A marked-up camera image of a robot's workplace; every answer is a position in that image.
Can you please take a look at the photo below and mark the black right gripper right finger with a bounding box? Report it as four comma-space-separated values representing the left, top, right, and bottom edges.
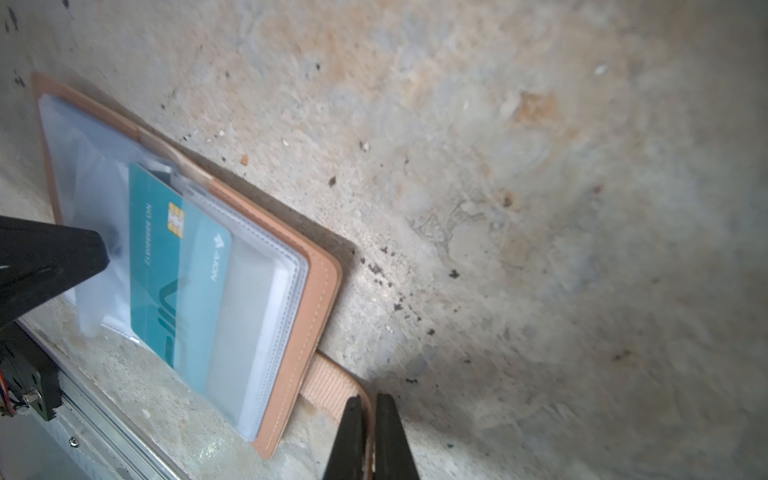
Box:
374, 393, 420, 480

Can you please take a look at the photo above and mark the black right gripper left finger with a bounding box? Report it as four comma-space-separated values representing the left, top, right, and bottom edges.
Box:
322, 396, 366, 480

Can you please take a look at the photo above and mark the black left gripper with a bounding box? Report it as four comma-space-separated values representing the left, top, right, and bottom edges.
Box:
1, 216, 109, 422

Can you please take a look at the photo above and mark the teal card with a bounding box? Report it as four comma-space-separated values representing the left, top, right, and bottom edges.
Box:
129, 164, 232, 393

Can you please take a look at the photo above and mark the pink leather card holder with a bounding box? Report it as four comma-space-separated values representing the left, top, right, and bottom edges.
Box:
31, 73, 365, 458

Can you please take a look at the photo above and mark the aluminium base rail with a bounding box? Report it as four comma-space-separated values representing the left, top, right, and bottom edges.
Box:
19, 321, 188, 479

